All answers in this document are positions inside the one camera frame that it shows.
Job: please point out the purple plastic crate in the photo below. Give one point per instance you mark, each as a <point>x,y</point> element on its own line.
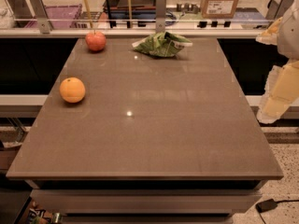
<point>59,17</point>

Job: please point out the green jalapeno chip bag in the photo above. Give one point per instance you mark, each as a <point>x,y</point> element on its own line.
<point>163,44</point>

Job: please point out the red apple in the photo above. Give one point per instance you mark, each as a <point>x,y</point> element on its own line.
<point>95,41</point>

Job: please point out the black power adapter on floor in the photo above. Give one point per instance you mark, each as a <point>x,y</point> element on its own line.
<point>266,205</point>

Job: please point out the grey metal rail post left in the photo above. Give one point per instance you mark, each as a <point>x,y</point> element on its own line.
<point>41,15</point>

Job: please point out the cardboard box with label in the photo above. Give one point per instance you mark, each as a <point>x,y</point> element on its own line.
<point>218,9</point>

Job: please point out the orange fruit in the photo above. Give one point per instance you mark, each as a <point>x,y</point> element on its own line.
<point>72,90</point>

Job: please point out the grey metal rail post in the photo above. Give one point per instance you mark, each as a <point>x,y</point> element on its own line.
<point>160,15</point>
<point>41,15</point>

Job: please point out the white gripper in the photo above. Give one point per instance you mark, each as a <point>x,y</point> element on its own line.
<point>290,36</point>

